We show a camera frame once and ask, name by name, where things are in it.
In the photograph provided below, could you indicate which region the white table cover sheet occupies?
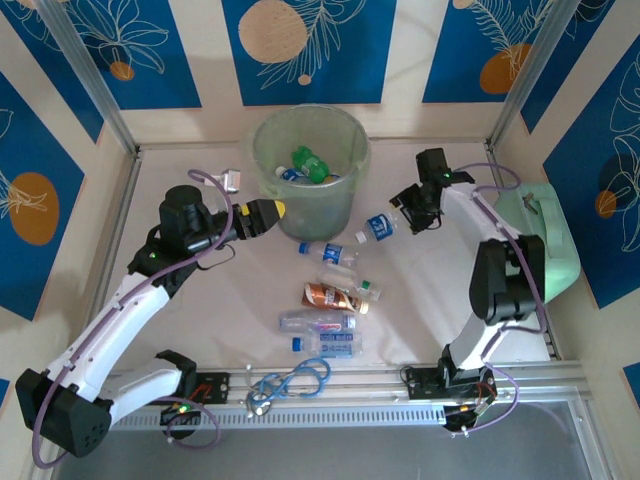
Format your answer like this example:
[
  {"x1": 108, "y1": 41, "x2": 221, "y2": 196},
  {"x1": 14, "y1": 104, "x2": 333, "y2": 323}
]
[{"x1": 97, "y1": 142, "x2": 556, "y2": 374}]

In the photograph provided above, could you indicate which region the small circuit board with wires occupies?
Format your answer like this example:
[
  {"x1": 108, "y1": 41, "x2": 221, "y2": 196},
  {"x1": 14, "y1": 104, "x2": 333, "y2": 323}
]
[
  {"x1": 442, "y1": 399, "x2": 496, "y2": 434},
  {"x1": 159, "y1": 402, "x2": 204, "y2": 426}
]

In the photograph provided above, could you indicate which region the clear bottle blue cap label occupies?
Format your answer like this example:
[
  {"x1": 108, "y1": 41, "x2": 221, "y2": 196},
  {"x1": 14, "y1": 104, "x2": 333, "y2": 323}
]
[{"x1": 291, "y1": 329, "x2": 365, "y2": 359}]

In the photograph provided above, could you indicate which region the copper label plastic bottle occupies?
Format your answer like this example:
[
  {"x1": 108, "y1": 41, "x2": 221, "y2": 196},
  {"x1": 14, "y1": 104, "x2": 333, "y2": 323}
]
[{"x1": 300, "y1": 281, "x2": 371, "y2": 316}]

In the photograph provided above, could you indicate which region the aluminium table side rail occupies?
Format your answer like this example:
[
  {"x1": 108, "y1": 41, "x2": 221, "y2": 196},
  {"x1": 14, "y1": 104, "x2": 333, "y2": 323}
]
[
  {"x1": 485, "y1": 144, "x2": 559, "y2": 361},
  {"x1": 54, "y1": 149, "x2": 146, "y2": 371}
]

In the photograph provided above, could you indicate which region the grey slotted cable duct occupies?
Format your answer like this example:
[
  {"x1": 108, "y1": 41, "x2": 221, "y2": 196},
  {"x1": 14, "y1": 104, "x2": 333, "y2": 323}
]
[{"x1": 62, "y1": 403, "x2": 447, "y2": 429}]

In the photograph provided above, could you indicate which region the mint green zipper bag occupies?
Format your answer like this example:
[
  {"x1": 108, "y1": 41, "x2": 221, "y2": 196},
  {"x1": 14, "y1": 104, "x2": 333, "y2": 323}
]
[{"x1": 492, "y1": 182, "x2": 582, "y2": 306}]

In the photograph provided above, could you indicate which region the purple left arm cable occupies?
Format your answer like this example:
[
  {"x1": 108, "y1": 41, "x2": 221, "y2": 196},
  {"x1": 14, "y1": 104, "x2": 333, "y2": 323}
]
[{"x1": 30, "y1": 168, "x2": 236, "y2": 469}]

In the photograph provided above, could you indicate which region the aluminium frame post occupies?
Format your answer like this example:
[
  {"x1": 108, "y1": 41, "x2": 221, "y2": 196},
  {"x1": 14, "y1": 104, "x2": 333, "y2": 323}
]
[
  {"x1": 484, "y1": 0, "x2": 584, "y2": 151},
  {"x1": 34, "y1": 0, "x2": 142, "y2": 157}
]

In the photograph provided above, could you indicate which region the grey metal sheet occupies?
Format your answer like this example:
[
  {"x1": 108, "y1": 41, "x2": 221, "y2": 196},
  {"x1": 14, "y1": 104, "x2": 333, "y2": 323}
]
[{"x1": 29, "y1": 399, "x2": 614, "y2": 480}]

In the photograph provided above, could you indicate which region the blue label bottle white cap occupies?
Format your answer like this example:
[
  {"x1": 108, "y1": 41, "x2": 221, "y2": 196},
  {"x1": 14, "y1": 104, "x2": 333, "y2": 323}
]
[{"x1": 354, "y1": 212, "x2": 403, "y2": 245}]

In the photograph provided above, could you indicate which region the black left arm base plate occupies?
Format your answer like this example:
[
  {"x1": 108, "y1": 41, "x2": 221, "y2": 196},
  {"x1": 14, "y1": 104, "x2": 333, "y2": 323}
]
[{"x1": 138, "y1": 371, "x2": 232, "y2": 406}]

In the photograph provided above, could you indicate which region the green bottle yellow cap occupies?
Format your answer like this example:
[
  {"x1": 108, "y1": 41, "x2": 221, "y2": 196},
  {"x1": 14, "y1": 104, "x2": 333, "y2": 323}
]
[{"x1": 291, "y1": 145, "x2": 342, "y2": 184}]

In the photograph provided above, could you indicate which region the clear bottle red blue label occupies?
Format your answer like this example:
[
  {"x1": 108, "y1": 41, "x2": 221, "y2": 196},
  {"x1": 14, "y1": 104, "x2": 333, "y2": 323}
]
[{"x1": 278, "y1": 309, "x2": 358, "y2": 334}]

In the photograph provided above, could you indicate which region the coiled blue cable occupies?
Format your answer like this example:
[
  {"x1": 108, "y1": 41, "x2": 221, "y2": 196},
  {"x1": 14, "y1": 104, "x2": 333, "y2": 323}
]
[{"x1": 247, "y1": 357, "x2": 332, "y2": 417}]

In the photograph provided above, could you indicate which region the clear bottle blue white label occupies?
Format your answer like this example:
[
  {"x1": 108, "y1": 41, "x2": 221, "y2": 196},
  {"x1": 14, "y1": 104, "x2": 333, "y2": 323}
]
[{"x1": 298, "y1": 241, "x2": 361, "y2": 267}]

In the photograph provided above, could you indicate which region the translucent green waste bin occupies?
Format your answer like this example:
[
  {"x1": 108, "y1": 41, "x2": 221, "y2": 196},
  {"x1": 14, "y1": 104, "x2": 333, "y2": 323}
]
[{"x1": 242, "y1": 103, "x2": 374, "y2": 242}]

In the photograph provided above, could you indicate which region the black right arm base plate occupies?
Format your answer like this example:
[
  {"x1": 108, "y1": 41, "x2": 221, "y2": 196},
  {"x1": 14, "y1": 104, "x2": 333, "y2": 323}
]
[{"x1": 402, "y1": 367, "x2": 501, "y2": 401}]

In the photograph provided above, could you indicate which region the aluminium front rail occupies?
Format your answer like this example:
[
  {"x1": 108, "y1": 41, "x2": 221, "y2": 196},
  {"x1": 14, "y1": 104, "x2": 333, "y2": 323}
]
[{"x1": 42, "y1": 362, "x2": 589, "y2": 409}]

